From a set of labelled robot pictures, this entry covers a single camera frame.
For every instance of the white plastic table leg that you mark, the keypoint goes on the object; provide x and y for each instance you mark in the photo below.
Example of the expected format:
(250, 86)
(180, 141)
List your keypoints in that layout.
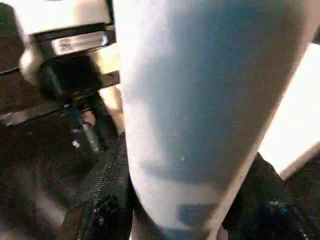
(200, 100)

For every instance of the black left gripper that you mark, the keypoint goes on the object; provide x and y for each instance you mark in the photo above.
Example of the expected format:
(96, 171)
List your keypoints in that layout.
(80, 75)

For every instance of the black work mat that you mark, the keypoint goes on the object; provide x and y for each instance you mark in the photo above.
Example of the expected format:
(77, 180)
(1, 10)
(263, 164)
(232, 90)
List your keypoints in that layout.
(30, 165)

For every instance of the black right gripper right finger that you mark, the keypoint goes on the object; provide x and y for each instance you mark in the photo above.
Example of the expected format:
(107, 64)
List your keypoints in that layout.
(275, 210)

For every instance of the white plastic table top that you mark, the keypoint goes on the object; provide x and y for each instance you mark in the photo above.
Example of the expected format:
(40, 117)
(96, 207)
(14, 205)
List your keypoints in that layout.
(295, 115)

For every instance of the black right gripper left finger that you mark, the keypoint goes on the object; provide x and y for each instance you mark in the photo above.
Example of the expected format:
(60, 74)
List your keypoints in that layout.
(105, 200)

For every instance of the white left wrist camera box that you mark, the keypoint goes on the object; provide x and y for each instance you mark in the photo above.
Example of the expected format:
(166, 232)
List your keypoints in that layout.
(65, 17)

